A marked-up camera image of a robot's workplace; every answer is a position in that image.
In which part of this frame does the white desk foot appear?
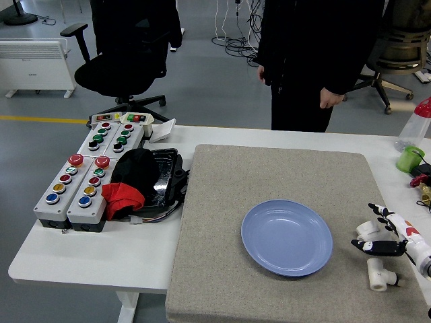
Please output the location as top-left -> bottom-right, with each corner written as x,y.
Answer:
169,28 -> 186,53

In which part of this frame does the wire bundle white connector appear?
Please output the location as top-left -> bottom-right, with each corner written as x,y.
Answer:
129,198 -> 185,225

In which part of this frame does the white pipe tee metal fitting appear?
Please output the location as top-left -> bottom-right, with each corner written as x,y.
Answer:
366,257 -> 402,292

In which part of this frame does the black power adapter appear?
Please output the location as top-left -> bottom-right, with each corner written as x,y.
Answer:
408,163 -> 431,180

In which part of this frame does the red cloth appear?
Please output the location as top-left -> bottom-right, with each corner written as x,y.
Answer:
101,182 -> 146,222

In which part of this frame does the black office chair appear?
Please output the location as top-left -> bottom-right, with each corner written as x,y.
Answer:
60,0 -> 183,124

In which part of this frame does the small grey switch box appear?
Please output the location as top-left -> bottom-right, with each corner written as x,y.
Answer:
88,112 -> 123,129

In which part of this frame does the blue plate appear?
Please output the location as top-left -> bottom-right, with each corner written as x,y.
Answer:
240,199 -> 334,279

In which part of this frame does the black cloth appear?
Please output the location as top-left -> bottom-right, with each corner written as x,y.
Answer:
110,147 -> 161,203

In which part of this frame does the person's left hand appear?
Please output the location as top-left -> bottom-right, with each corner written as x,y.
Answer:
319,87 -> 345,110

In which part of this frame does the grey four-button control box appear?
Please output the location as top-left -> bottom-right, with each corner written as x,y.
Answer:
105,122 -> 146,159
76,121 -> 121,157

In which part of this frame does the tan office chair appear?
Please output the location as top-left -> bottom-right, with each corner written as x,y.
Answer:
346,0 -> 431,116

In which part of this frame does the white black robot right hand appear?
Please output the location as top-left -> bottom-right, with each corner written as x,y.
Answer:
351,203 -> 431,271

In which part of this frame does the floor cable tangle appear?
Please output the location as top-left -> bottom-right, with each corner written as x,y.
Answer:
211,0 -> 262,67

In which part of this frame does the plain white pipe tee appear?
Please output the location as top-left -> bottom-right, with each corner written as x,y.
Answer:
356,220 -> 380,242

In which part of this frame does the brass valve red handle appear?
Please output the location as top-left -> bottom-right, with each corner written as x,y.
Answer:
409,174 -> 431,207

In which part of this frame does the grey-brown mat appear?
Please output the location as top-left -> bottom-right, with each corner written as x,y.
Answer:
165,144 -> 431,323

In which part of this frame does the black plastic tray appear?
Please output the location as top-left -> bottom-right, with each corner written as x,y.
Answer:
133,147 -> 185,217

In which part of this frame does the white panel heater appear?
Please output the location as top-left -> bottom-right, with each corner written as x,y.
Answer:
0,38 -> 77,100

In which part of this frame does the white red-green switch box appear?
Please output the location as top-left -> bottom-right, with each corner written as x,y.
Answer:
119,112 -> 155,137

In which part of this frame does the black round stand base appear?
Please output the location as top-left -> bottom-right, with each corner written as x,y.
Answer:
3,0 -> 39,26

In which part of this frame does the white table leg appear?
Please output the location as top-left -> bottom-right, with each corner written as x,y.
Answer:
116,291 -> 141,323

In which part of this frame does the clear bottle red cap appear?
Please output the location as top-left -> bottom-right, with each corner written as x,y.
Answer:
394,97 -> 431,153

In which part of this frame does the green cup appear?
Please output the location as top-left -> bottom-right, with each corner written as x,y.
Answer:
395,145 -> 426,174

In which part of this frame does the grey emergency-stop button box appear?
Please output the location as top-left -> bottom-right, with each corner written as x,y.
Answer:
33,153 -> 96,231
66,155 -> 117,234

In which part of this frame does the person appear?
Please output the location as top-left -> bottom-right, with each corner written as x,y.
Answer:
257,0 -> 387,133

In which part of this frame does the flat white box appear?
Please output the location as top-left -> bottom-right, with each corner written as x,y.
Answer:
148,118 -> 177,145

